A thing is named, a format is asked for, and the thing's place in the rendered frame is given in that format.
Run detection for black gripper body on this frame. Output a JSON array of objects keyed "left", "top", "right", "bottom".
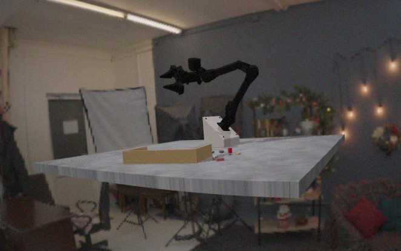
[{"left": 171, "top": 65, "right": 191, "bottom": 95}]

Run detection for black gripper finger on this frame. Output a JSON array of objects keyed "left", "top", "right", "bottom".
[
  {"left": 163, "top": 81, "right": 177, "bottom": 93},
  {"left": 159, "top": 68, "right": 172, "bottom": 78}
]

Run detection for tan cardboard box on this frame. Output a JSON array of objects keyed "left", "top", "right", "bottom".
[{"left": 122, "top": 141, "right": 213, "bottom": 164}]

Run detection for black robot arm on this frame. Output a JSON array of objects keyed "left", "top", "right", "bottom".
[{"left": 176, "top": 58, "right": 259, "bottom": 131}]

